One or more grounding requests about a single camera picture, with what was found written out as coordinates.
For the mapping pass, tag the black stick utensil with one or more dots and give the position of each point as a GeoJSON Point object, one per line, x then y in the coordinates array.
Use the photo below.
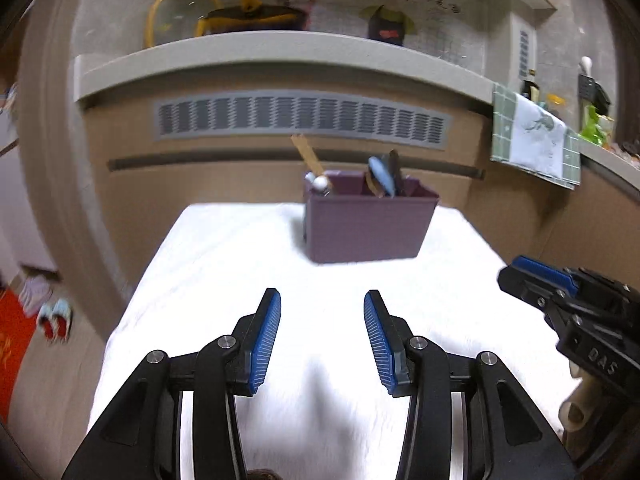
{"type": "Point", "coordinates": [396, 162]}

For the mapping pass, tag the yellow rimmed glass lid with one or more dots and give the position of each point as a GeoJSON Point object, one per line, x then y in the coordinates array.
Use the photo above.
{"type": "Point", "coordinates": [155, 15]}

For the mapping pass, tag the black holder with white knob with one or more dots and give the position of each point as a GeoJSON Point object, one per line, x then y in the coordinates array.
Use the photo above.
{"type": "Point", "coordinates": [592, 90]}

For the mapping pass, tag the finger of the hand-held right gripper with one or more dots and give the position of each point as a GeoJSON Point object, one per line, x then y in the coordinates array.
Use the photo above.
{"type": "Point", "coordinates": [542, 269]}

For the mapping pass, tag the dark bottle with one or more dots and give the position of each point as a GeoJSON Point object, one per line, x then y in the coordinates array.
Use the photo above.
{"type": "Point", "coordinates": [529, 85]}

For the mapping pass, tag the brown wooden cabinet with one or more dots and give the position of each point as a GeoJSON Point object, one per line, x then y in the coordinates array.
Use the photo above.
{"type": "Point", "coordinates": [225, 180]}

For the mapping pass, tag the grey vent grille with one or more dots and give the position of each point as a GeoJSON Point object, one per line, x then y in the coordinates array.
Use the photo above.
{"type": "Point", "coordinates": [300, 117]}

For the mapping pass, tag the purple plastic utensil holder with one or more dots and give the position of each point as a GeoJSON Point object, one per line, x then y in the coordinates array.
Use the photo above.
{"type": "Point", "coordinates": [365, 230]}

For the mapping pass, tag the yellow lid jar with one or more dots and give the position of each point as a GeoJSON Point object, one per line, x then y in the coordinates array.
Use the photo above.
{"type": "Point", "coordinates": [553, 101]}

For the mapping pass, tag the wooden spoon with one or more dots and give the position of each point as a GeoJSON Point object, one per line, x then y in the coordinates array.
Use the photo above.
{"type": "Point", "coordinates": [371, 184]}

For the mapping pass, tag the brown pot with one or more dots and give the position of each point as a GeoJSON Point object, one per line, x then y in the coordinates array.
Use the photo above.
{"type": "Point", "coordinates": [260, 17]}

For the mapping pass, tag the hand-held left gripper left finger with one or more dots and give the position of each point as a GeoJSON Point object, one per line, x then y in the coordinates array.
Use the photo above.
{"type": "Point", "coordinates": [265, 340]}

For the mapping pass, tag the green plastic packaging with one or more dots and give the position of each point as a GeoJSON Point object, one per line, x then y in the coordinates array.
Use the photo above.
{"type": "Point", "coordinates": [595, 127]}

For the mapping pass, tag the red floor mat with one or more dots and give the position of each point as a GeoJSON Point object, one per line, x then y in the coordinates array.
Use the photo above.
{"type": "Point", "coordinates": [12, 345]}

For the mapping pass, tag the white wall vent panel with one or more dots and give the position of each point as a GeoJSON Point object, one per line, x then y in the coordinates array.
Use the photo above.
{"type": "Point", "coordinates": [523, 50]}

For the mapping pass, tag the green checked hanging towel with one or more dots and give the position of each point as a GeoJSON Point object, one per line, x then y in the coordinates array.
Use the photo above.
{"type": "Point", "coordinates": [530, 135]}

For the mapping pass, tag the white pink shoe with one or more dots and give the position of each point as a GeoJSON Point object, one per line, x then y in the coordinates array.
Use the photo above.
{"type": "Point", "coordinates": [35, 295]}

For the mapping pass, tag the cartoon wall poster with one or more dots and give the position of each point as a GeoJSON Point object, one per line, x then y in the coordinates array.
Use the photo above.
{"type": "Point", "coordinates": [340, 5]}

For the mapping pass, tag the blue spatula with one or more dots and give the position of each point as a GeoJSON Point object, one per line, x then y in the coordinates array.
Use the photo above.
{"type": "Point", "coordinates": [382, 175]}

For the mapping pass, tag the white fluffy towel mat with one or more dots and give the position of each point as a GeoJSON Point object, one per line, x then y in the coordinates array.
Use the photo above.
{"type": "Point", "coordinates": [225, 260]}

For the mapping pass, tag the blue and red slippers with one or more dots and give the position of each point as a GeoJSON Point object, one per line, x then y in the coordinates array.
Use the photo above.
{"type": "Point", "coordinates": [55, 320]}

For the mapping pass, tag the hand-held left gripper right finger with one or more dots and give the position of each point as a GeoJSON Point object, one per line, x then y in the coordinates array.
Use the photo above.
{"type": "Point", "coordinates": [377, 340]}

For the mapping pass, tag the grey curved countertop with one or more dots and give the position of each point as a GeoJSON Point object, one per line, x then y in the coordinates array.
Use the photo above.
{"type": "Point", "coordinates": [250, 52]}

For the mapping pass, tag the person's right hand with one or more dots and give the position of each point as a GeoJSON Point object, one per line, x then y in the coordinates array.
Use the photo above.
{"type": "Point", "coordinates": [582, 400]}

